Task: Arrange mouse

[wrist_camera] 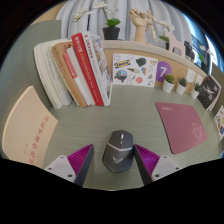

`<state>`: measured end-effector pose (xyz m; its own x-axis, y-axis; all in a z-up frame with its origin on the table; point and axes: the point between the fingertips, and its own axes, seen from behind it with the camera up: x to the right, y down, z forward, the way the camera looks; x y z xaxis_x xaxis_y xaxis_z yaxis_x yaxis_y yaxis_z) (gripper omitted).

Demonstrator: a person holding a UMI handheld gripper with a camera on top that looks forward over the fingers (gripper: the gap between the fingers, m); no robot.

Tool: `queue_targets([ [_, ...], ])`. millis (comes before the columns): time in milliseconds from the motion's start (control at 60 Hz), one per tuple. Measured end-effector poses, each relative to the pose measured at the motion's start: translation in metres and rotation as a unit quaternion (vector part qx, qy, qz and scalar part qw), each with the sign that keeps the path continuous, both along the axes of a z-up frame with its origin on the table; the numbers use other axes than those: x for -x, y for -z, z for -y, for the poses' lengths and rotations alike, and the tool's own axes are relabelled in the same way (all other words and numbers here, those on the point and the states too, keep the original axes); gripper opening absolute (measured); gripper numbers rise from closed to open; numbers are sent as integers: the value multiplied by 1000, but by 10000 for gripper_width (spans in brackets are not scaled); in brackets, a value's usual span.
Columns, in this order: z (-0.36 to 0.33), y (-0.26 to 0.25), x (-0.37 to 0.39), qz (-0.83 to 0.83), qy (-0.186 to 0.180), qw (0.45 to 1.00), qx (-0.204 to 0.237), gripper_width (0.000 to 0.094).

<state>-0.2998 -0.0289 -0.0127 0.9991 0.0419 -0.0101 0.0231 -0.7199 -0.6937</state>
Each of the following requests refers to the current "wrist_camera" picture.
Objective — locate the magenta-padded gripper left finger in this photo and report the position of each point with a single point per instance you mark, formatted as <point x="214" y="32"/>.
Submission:
<point x="60" y="166"/>

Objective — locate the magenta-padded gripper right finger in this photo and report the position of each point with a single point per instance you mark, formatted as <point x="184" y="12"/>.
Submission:
<point x="165" y="166"/>

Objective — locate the grey computer mouse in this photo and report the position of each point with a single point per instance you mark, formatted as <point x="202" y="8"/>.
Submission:
<point x="117" y="153"/>

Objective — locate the pink mouse pad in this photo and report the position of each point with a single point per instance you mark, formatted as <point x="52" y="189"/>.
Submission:
<point x="181" y="126"/>

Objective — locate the beige booklet with red text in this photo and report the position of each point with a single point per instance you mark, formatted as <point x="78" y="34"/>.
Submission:
<point x="28" y="126"/>

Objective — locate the small succulent in white pot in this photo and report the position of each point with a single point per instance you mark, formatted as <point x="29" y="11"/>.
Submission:
<point x="167" y="86"/>
<point x="195" y="94"/>
<point x="181" y="89"/>

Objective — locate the black cover book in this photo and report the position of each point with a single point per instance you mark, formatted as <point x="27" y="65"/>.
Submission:
<point x="209" y="91"/>

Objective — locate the white book with red stripe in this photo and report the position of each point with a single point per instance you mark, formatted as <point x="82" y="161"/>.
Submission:
<point x="80" y="80"/>

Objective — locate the brown book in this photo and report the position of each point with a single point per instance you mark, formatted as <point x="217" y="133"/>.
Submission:
<point x="65" y="73"/>

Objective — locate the purple round number sign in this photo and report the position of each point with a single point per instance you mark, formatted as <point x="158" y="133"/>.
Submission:
<point x="163" y="70"/>

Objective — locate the white sticker sheet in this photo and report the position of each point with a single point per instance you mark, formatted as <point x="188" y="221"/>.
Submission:
<point x="133" y="70"/>

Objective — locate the red spine book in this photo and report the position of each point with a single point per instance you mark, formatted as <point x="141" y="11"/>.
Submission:
<point x="86" y="66"/>

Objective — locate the black horse figurine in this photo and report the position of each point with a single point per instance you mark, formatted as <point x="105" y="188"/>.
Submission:
<point x="189" y="50"/>

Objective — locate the light wooden desk ledge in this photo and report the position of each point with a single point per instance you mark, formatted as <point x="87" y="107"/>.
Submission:
<point x="133" y="46"/>

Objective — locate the pink horse figurine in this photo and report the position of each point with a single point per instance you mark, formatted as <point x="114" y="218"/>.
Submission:
<point x="174" y="41"/>

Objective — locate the white orchid behind horse figurines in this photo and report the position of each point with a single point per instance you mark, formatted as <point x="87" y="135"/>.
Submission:
<point x="164" y="38"/>

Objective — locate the dark framed window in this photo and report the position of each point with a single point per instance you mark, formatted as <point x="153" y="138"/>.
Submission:
<point x="200" y="36"/>

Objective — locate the white orchid, large black pot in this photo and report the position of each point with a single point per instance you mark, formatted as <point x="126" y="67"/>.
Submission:
<point x="111" y="33"/>

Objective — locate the wooden hand model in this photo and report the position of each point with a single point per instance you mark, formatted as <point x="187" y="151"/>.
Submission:
<point x="139" y="25"/>

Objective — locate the grey curtain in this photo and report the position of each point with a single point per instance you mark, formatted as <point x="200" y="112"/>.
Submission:
<point x="123" y="10"/>

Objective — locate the white wall socket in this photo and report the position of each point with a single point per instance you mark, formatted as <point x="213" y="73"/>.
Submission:
<point x="190" y="76"/>
<point x="199" y="79"/>

